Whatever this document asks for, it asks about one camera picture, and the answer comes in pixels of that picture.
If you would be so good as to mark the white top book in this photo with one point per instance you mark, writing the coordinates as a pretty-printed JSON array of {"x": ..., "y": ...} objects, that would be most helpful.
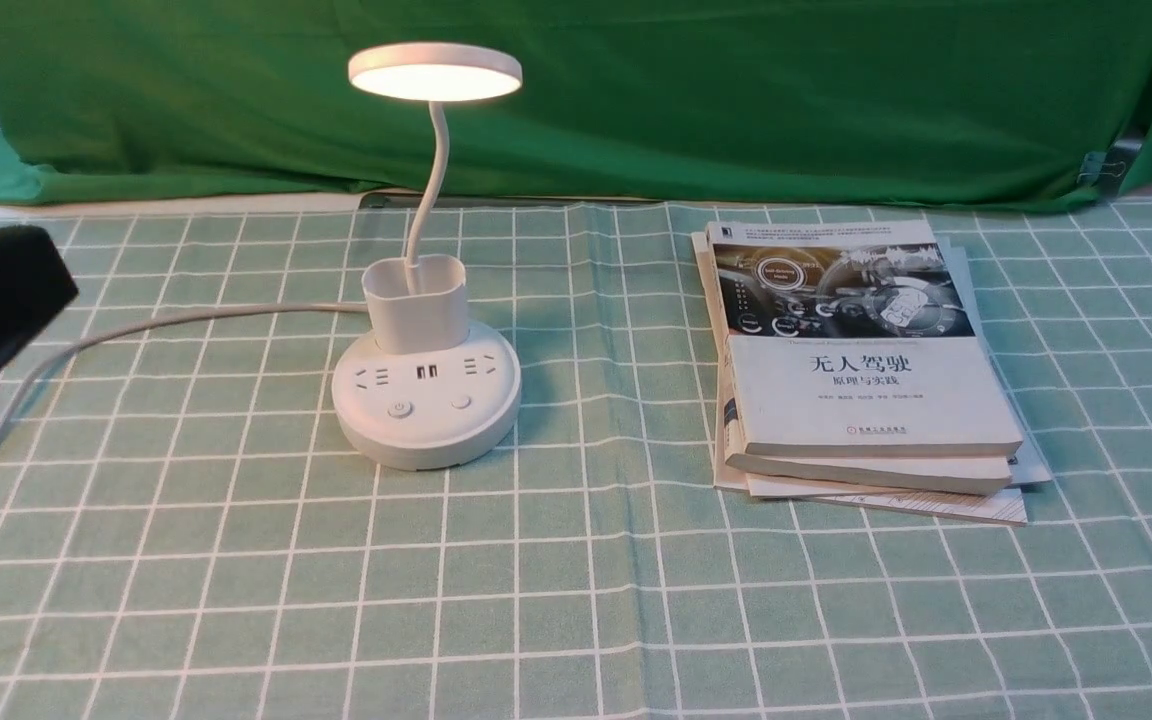
[{"x": 856, "y": 340}]

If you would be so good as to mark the white desk lamp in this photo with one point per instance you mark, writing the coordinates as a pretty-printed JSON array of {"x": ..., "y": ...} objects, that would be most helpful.
[{"x": 427, "y": 388}]

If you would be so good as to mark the green checkered tablecloth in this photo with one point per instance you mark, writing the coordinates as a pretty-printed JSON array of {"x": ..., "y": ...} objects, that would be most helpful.
[{"x": 185, "y": 534}]

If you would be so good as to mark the white book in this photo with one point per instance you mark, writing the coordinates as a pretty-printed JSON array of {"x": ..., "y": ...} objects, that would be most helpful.
[
  {"x": 856, "y": 340},
  {"x": 866, "y": 470}
]

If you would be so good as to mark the metal binder clip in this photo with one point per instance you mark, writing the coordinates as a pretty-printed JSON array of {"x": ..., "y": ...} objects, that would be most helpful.
[{"x": 1105, "y": 171}]

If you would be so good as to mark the green backdrop cloth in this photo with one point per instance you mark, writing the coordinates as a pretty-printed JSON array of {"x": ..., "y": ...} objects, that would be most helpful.
[{"x": 916, "y": 103}]

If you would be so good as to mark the striped bottom booklet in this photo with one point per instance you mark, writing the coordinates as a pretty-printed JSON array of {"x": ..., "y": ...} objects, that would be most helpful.
[{"x": 1005, "y": 507}]

